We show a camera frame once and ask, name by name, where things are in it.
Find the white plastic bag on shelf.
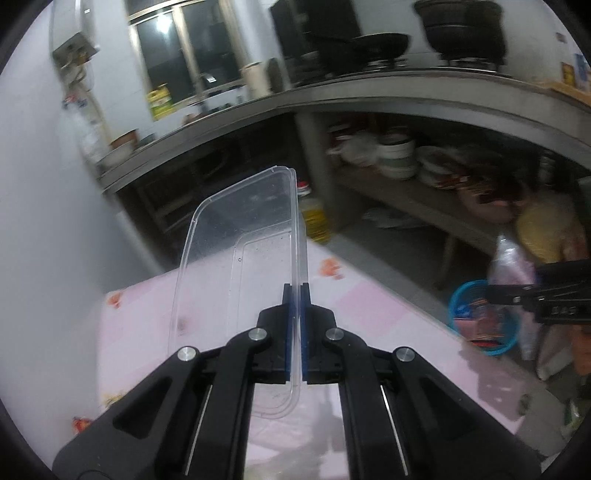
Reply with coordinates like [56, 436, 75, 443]
[327, 132, 379, 167]

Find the stack of white bowls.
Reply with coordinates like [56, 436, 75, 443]
[377, 132, 418, 180]

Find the black rice cooker pot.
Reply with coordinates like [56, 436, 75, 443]
[413, 0, 507, 66]

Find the clear plastic wrapper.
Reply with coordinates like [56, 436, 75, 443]
[486, 233, 544, 362]

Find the clear plastic food container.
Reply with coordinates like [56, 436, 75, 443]
[167, 164, 310, 420]

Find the yellow food in plastic bag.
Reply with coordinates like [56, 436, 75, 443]
[516, 192, 590, 264]

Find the cream ceramic jug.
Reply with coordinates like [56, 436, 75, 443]
[240, 62, 271, 99]

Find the yellow detergent bottle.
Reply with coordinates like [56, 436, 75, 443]
[146, 83, 175, 121]

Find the blue plastic mesh basket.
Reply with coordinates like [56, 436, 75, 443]
[448, 280, 520, 356]

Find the pink plastic basin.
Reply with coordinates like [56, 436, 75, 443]
[458, 181, 530, 224]

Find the yellow cooking oil bottle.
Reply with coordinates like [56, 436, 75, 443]
[297, 181, 331, 244]

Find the red snack bag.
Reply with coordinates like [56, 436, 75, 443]
[454, 299, 504, 348]

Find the black wok on stove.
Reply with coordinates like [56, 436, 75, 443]
[353, 32, 411, 69]

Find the person's right hand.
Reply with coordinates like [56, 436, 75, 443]
[571, 325, 591, 376]

